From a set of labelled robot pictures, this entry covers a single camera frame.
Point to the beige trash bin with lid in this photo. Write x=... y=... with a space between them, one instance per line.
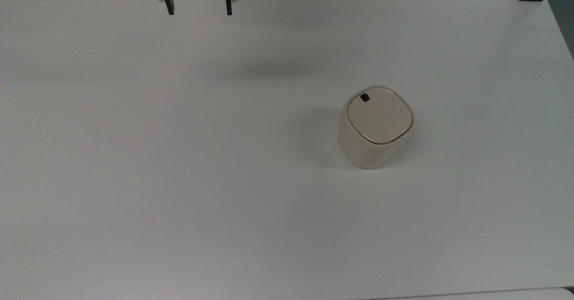
x=374 y=129

